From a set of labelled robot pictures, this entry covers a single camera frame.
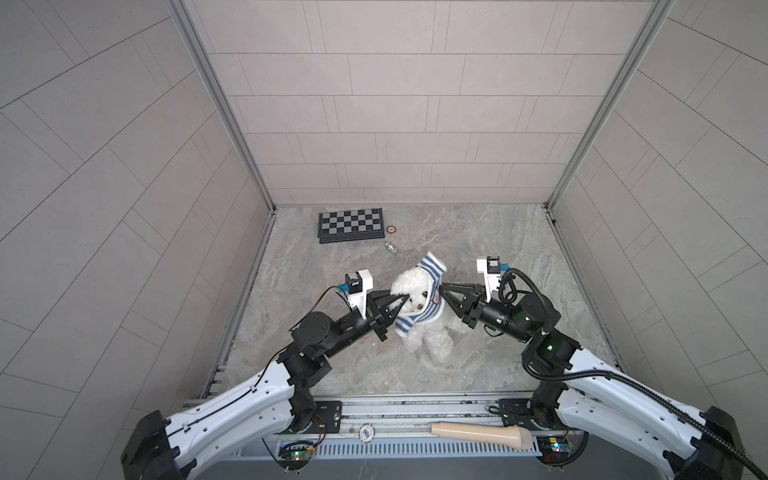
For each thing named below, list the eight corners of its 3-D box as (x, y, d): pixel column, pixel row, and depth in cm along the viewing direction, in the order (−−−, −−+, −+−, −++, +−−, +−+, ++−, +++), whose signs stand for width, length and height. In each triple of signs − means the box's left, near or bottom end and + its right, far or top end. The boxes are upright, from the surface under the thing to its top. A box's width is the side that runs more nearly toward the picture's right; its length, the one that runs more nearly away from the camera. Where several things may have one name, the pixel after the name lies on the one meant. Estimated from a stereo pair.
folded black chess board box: (319, 245, 107) (317, 238, 104) (320, 218, 115) (318, 211, 112) (385, 238, 109) (385, 231, 106) (382, 212, 117) (381, 205, 114)
